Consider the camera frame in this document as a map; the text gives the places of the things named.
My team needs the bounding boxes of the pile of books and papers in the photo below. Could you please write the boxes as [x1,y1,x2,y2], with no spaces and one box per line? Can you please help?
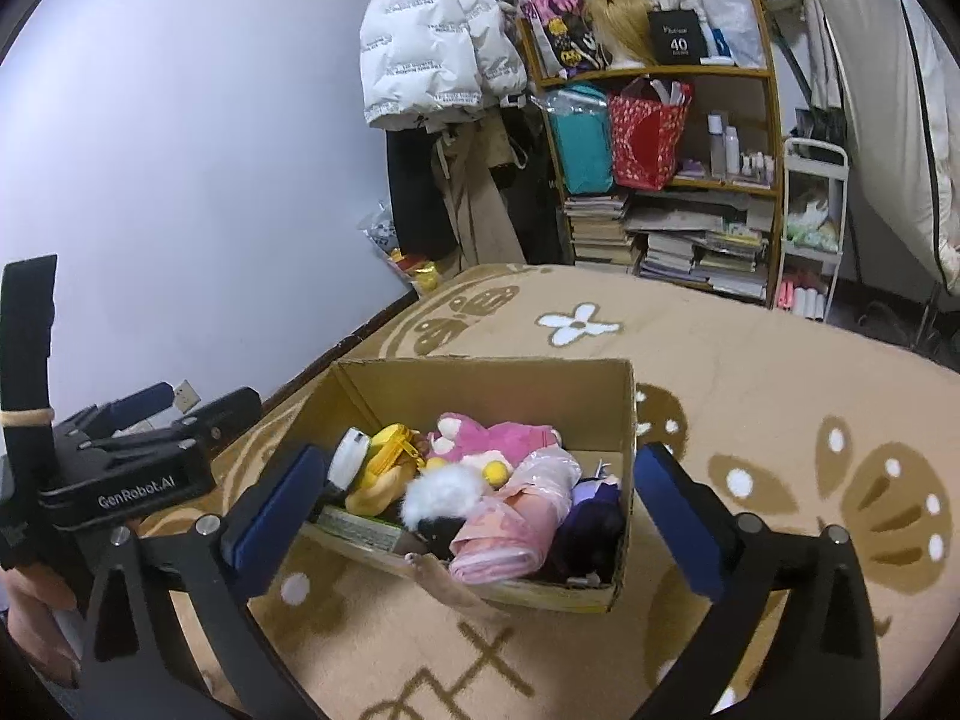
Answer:
[626,191,773,299]

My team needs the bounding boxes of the pink soft bundle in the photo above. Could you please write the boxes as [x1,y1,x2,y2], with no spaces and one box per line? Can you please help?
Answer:
[450,446,583,586]

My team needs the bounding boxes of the white and purple plush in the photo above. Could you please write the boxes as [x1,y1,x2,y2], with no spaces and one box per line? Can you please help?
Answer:
[551,474,628,587]

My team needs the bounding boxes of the green packet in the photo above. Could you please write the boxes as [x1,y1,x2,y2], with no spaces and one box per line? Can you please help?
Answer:
[313,504,407,553]

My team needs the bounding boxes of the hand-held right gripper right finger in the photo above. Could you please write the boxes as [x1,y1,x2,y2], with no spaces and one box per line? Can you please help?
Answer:
[634,442,882,720]

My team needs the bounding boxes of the white round case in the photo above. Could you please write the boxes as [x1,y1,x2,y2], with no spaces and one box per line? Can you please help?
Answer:
[326,427,373,490]

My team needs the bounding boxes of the cardboard box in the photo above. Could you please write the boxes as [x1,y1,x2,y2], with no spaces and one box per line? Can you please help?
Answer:
[289,356,638,616]

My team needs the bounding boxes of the white trolley cart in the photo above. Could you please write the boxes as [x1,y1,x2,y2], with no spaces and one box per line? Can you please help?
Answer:
[772,137,850,320]

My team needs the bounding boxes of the beige hanging trousers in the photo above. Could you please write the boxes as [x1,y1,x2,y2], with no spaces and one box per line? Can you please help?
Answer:
[431,124,526,268]

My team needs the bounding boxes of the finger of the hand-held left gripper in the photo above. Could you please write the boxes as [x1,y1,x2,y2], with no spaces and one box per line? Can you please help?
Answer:
[79,386,263,460]
[52,382,175,442]

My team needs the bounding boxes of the stack of books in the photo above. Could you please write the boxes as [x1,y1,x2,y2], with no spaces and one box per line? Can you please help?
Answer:
[562,195,635,275]

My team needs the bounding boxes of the black hanging coat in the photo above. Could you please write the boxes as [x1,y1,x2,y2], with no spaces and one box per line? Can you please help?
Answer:
[384,127,451,260]

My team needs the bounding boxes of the black and pink printed bag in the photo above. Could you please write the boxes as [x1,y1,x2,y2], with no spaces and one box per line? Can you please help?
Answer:
[523,0,601,80]

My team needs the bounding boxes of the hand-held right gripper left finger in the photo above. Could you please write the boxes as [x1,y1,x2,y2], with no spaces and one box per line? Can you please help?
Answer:
[75,444,331,720]

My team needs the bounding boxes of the clear plastic bag of toys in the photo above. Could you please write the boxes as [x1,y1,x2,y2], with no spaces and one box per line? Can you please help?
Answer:
[358,202,443,293]

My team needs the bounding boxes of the pink bear plush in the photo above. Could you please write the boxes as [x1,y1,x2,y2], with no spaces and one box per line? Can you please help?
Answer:
[424,411,563,479]

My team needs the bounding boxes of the yellow bear plush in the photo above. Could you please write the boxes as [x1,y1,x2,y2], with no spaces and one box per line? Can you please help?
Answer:
[345,424,428,517]

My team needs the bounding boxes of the red patterned gift bag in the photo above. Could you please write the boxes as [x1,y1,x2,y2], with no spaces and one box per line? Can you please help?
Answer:
[607,79,692,192]

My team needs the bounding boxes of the teal bag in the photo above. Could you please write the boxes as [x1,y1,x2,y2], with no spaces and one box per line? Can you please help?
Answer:
[546,86,616,196]

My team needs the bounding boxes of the white plastic bag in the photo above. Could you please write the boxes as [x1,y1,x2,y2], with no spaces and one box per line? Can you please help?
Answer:
[694,0,766,68]

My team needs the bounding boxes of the person's left hand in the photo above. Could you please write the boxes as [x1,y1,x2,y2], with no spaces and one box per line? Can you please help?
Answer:
[0,540,85,687]

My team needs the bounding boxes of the white puffer jacket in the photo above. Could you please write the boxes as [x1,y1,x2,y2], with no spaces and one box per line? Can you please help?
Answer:
[360,0,528,132]

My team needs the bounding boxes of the white fluffy plush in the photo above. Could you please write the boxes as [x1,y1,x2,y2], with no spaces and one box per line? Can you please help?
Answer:
[401,463,482,533]

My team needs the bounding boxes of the black box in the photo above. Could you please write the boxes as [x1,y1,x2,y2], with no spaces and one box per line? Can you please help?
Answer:
[646,9,710,67]

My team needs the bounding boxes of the group of toiletry bottles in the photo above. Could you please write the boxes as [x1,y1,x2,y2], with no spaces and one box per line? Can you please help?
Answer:
[707,112,775,185]

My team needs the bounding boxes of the wooden shelf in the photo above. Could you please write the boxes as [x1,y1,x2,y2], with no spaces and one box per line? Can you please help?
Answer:
[517,0,785,308]

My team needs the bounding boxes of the black hanging garment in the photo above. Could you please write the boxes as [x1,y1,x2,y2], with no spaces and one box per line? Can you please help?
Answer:
[487,101,571,268]

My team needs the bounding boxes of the blond wig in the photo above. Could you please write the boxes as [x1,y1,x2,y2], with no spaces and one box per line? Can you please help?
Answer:
[583,0,657,68]

